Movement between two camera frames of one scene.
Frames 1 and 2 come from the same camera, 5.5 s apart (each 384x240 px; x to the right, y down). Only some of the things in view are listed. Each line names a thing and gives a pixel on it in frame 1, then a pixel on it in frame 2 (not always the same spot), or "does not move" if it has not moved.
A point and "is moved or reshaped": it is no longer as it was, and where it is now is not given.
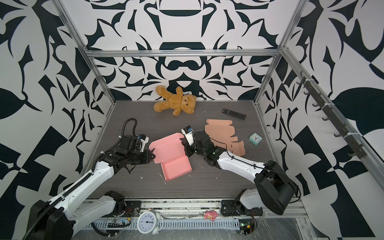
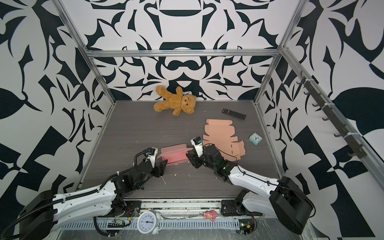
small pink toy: x=210 y=214 does not move
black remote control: x=234 y=113 does not move
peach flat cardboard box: x=220 y=132 does not move
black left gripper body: x=137 y=157 -> x=156 y=171
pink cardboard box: x=170 y=152 is moved or reshaped
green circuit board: x=246 y=226 does not move
